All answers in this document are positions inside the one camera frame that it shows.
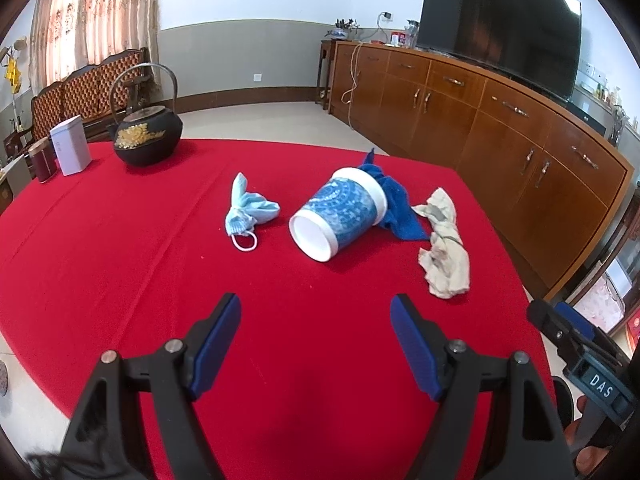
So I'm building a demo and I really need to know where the white tin box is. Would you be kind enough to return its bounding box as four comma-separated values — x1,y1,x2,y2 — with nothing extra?
50,115,92,176

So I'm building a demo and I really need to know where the patterned beige curtain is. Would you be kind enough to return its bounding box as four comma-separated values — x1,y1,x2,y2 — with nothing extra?
29,0,158,93

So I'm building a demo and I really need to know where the long wooden sideboard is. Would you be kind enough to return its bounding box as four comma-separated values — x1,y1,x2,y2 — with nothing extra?
329,41,634,299

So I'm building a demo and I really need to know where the dark red tea canister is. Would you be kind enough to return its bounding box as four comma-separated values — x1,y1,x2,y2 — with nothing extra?
28,138,58,183

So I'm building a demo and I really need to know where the small carved wooden stand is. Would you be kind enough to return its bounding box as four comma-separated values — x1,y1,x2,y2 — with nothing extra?
567,188,639,334

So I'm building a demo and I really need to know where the person's right hand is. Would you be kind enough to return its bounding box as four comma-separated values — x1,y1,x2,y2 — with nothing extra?
564,396,624,479

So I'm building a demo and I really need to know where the carved wooden bench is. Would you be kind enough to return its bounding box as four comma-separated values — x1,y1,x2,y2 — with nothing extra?
3,48,152,158

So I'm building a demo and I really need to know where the beige cloth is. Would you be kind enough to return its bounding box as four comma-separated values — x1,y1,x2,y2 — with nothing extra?
412,188,470,299

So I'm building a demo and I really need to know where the black trash bin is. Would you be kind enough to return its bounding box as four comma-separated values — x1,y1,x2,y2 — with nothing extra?
552,376,575,430

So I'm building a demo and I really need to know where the black cast iron teapot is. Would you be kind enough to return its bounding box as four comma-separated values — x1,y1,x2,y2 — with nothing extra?
108,62,183,167

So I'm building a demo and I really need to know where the blue towel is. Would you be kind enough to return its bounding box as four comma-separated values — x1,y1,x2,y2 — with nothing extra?
359,150,427,242

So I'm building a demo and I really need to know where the blue white paper cup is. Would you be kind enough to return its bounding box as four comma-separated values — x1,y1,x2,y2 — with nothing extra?
288,167,387,262

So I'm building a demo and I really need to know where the black flat television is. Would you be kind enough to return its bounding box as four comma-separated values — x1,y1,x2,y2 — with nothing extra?
416,0,582,101

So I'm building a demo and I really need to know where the light blue face mask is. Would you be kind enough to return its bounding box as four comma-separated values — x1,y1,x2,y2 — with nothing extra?
224,172,281,252

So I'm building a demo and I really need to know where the hanging white cord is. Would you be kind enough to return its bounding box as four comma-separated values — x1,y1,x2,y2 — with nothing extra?
340,41,366,108

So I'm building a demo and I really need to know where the dark side table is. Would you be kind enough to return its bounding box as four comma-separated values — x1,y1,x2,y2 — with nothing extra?
314,39,336,110

